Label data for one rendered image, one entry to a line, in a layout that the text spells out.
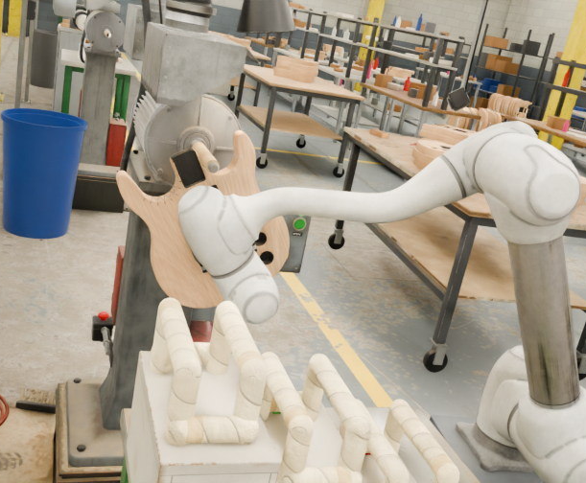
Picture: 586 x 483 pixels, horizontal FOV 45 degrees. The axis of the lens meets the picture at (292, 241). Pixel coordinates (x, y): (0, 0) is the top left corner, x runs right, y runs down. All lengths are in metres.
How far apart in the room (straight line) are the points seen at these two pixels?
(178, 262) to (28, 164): 2.83
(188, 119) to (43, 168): 2.74
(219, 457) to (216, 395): 0.14
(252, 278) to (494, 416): 0.70
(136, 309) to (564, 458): 1.23
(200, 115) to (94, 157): 3.55
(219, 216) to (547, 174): 0.58
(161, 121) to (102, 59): 3.42
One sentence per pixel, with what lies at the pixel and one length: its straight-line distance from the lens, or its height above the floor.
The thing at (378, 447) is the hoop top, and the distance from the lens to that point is 1.08.
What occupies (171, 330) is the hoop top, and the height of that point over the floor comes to 1.21.
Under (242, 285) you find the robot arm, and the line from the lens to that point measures 1.38.
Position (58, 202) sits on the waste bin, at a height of 0.24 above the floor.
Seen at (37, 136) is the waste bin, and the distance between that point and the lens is 4.45.
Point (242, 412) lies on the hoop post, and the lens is 0.90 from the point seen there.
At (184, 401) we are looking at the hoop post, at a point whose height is 1.16.
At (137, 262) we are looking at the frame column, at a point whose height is 0.86.
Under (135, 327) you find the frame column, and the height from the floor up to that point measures 0.65.
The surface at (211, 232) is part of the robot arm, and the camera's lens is 1.34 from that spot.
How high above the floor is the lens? 1.62
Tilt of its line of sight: 18 degrees down
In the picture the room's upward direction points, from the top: 11 degrees clockwise
